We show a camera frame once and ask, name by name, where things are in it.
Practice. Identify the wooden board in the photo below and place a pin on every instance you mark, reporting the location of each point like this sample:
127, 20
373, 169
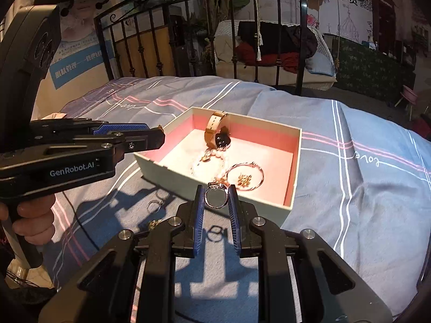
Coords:
148, 53

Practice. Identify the black clothing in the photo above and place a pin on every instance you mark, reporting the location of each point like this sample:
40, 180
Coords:
269, 37

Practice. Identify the red clothing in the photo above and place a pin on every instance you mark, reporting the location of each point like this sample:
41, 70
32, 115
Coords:
289, 60

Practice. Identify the small gold earring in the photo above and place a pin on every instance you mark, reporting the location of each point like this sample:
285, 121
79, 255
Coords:
155, 224
161, 129

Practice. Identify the blue plaid bed sheet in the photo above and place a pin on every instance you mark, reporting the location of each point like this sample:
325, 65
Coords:
336, 175

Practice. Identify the pale green box pink inside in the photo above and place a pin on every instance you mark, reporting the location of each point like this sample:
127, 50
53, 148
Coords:
168, 176

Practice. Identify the pink stool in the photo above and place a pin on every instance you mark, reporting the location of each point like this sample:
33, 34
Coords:
409, 93

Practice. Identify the rose gold bangle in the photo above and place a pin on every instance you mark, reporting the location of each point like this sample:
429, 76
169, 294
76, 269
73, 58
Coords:
259, 168

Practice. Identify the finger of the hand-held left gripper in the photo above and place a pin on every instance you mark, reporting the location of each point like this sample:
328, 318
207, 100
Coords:
121, 127
144, 143

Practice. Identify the person's left hand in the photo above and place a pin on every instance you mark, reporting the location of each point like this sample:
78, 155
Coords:
33, 218

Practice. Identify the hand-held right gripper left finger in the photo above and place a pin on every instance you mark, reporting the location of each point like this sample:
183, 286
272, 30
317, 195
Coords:
200, 208

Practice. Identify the blue skin care wall poster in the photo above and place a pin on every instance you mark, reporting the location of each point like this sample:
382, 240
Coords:
77, 64

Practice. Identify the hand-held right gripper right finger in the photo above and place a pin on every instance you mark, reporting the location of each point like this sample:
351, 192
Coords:
234, 208

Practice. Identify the large printed wall banner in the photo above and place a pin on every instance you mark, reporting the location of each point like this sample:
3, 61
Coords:
343, 13

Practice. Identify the green patterned counter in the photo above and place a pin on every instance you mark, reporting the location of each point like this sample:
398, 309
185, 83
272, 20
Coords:
370, 70

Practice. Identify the gold snowflake brooch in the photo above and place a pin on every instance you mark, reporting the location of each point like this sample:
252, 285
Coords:
245, 180

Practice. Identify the red telephone booth cabinet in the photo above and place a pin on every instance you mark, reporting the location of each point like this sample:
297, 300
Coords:
385, 20

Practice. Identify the black metal bed frame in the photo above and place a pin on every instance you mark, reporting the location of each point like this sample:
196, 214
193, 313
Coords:
202, 6

